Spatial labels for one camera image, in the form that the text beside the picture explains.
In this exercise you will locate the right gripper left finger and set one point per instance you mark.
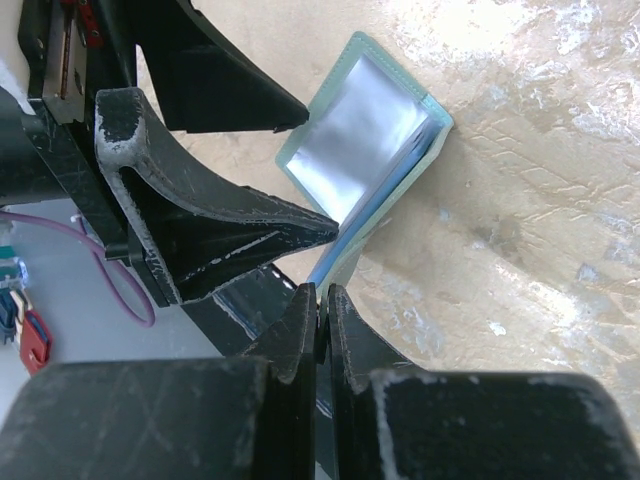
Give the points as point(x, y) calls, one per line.
point(249, 416)

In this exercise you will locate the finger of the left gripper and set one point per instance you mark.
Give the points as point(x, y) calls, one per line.
point(200, 232)
point(202, 81)

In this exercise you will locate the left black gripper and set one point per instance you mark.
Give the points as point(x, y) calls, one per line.
point(57, 59)

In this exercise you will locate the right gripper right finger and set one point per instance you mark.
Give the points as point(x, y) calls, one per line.
point(395, 420)

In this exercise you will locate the green card holder wallet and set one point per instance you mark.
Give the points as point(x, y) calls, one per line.
point(373, 130)

